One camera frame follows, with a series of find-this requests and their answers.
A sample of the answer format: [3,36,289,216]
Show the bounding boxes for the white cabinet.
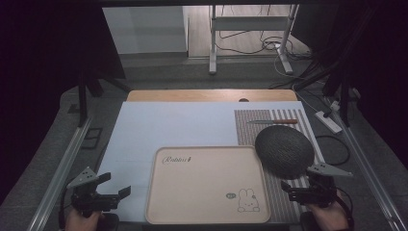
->
[102,6,190,56]

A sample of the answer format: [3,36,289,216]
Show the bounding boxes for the white table cover sheet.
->
[95,100,322,224]

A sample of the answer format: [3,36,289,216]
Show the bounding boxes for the black floor cables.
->
[214,4,313,62]

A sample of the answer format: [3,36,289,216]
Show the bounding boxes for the striped placemat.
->
[233,108,327,224]

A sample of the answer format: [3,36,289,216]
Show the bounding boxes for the beige tray with rabbit print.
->
[144,145,272,225]

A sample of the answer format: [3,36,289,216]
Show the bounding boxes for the wooden table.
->
[126,89,299,103]

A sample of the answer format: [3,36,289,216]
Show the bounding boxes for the black tripod stand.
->
[76,62,133,128]
[293,57,362,128]

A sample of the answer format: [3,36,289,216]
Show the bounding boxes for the person's left hand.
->
[64,208,105,231]

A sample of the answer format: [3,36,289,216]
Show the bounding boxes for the person's right hand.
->
[306,192,351,231]

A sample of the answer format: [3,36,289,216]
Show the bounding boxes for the white metal stand frame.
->
[208,4,300,77]

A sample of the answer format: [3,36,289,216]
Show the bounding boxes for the knife with wooden handle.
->
[246,118,299,126]

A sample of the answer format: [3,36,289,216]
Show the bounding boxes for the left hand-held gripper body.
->
[66,166,120,218]

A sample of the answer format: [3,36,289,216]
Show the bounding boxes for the white power strip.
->
[314,110,344,135]

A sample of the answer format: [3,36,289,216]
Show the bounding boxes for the black looped cable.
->
[314,134,351,167]

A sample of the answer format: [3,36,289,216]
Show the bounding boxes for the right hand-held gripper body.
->
[288,162,354,209]

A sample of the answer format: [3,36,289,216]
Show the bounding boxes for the aluminium rail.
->
[329,107,408,231]
[26,116,93,231]

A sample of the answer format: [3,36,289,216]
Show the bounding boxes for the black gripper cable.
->
[336,187,356,229]

